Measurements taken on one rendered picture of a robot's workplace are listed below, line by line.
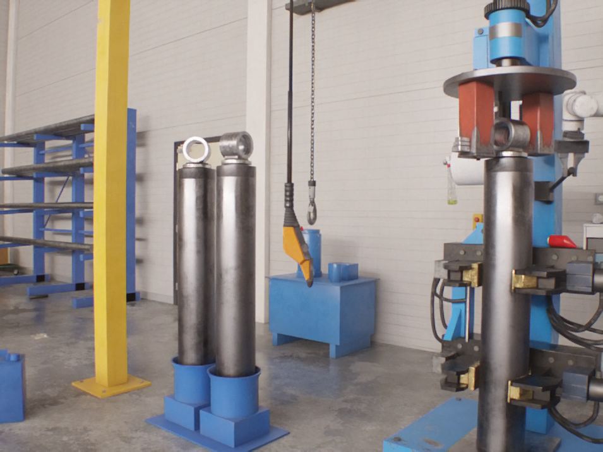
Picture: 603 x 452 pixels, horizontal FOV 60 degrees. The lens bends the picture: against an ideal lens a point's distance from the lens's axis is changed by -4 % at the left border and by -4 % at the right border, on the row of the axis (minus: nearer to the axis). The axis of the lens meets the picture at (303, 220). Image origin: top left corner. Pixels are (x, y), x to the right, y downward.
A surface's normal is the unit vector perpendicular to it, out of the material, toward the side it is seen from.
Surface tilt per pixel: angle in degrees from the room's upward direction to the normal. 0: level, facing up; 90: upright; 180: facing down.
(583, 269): 90
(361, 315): 90
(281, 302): 90
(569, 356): 90
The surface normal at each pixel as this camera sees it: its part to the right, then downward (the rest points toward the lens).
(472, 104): -0.90, 0.00
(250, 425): 0.77, 0.02
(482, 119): 0.43, 0.02
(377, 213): -0.63, 0.00
